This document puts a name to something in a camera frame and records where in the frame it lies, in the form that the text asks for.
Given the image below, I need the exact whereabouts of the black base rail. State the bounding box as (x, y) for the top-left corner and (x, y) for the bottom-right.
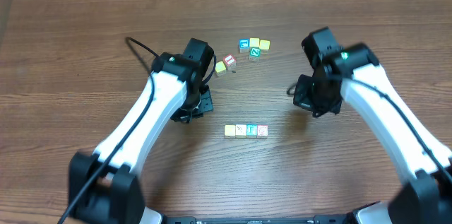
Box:
(162, 214), (347, 224)

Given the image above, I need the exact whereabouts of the red I wooden block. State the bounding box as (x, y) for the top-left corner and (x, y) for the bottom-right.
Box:
(223, 54), (237, 69)

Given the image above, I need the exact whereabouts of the plain wooden block front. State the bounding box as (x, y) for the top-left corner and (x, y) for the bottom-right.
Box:
(246, 124), (258, 138)

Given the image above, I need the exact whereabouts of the yellow framed wooden block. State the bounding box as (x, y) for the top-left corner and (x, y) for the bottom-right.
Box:
(259, 40), (270, 54)

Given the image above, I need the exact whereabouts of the red C wooden block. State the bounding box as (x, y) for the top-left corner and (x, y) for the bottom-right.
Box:
(257, 125), (268, 138)

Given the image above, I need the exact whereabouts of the plain picture wooden block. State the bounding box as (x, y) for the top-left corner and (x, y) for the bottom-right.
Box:
(235, 124), (247, 138)

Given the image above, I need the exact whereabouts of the green Z wooden block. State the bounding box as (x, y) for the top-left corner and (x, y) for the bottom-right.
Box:
(249, 47), (261, 61)

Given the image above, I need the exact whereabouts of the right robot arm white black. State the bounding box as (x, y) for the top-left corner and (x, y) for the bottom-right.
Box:
(287, 28), (451, 224)

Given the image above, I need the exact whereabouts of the yellow top wooden block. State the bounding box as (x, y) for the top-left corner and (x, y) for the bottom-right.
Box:
(249, 37), (260, 48)

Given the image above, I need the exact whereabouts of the blue letter wooden block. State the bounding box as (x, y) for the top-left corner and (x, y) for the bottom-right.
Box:
(238, 39), (250, 53)

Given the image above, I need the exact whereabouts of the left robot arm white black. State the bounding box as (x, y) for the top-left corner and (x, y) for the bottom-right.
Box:
(59, 38), (216, 224)

